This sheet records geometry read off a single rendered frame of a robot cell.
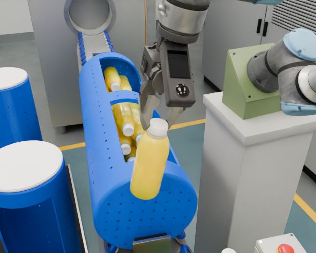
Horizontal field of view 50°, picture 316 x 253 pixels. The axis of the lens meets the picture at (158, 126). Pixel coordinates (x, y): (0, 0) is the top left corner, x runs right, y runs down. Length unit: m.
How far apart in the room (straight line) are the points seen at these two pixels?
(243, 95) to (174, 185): 0.47
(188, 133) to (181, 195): 2.32
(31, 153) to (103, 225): 0.49
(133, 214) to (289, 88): 0.57
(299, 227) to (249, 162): 1.33
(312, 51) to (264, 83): 0.20
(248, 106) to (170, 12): 0.72
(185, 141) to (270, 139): 1.93
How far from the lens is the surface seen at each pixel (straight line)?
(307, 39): 1.13
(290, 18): 2.81
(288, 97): 1.07
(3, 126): 1.96
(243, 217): 1.46
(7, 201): 1.21
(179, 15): 0.55
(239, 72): 1.23
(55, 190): 1.23
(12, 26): 5.90
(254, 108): 1.24
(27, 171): 1.23
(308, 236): 2.50
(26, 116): 1.97
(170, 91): 0.54
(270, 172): 1.36
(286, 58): 1.11
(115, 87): 1.45
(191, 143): 3.08
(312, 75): 1.01
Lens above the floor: 1.78
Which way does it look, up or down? 33 degrees down
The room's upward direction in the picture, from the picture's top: straight up
